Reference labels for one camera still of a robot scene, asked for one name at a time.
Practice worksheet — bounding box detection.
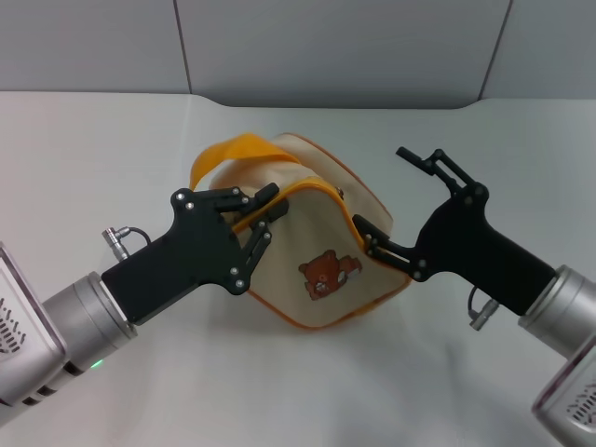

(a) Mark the gripper cable connector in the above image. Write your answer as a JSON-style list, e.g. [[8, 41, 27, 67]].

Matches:
[[467, 284, 502, 332], [101, 224, 153, 260]]

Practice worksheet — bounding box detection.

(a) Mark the beige bear print food bag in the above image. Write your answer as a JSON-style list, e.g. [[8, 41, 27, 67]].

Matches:
[[190, 131, 412, 332]]

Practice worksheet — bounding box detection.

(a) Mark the right gripper cable connector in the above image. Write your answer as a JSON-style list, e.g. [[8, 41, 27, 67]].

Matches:
[[467, 284, 502, 332]]

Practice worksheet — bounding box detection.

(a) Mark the left gripper cable connector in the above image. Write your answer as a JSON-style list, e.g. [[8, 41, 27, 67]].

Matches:
[[101, 224, 153, 260]]

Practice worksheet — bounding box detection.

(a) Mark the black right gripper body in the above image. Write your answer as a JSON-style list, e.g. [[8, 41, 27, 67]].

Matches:
[[409, 184, 559, 317]]

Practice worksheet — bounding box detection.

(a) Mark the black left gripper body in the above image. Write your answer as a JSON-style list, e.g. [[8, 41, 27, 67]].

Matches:
[[100, 187, 256, 327]]

